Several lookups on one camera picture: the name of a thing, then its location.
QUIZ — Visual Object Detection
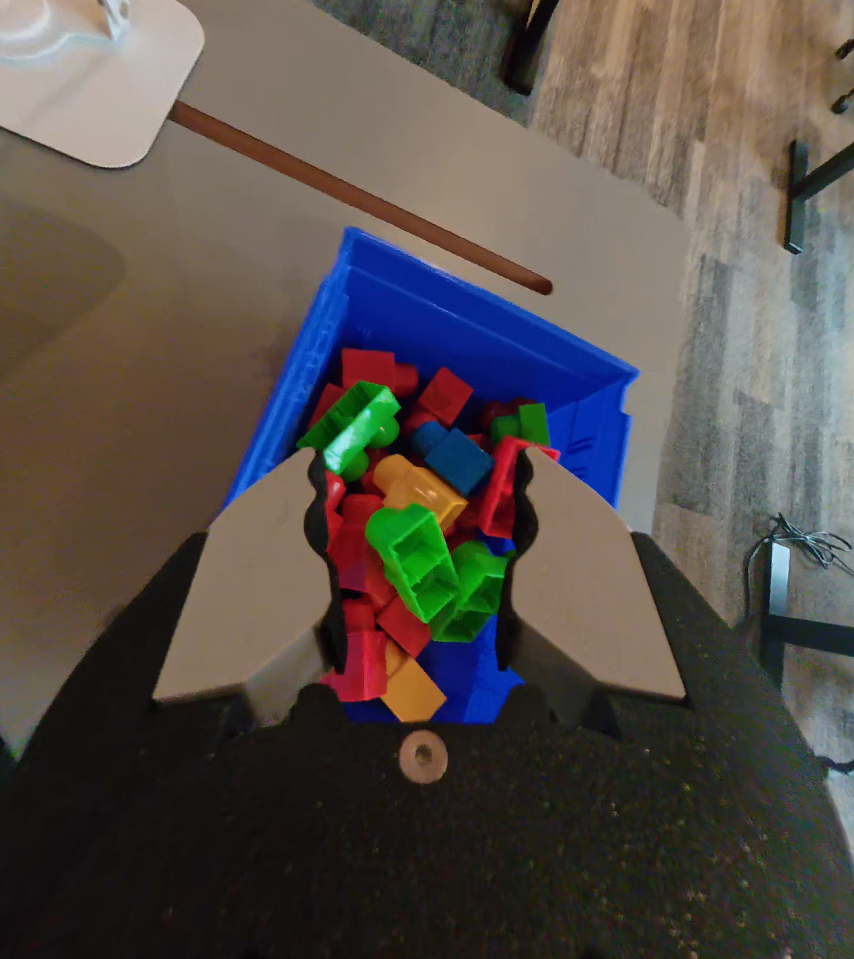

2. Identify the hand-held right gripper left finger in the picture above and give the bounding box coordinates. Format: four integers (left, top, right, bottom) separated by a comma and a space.
153, 447, 341, 705

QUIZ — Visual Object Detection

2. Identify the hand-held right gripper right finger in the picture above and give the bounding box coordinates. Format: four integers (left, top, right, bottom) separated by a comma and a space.
505, 447, 689, 705

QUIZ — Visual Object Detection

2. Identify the heap of assorted mega blocks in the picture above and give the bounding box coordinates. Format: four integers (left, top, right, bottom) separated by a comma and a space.
300, 345, 555, 726

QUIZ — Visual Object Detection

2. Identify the blue plastic storage bin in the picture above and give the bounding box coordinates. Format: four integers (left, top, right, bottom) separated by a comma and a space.
225, 225, 641, 726

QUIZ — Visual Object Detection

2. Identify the black desk foot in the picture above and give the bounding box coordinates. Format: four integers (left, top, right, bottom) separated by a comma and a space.
757, 537, 854, 675

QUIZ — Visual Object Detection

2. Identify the grey floor cable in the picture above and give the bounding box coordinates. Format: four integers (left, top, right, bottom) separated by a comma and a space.
742, 514, 854, 600

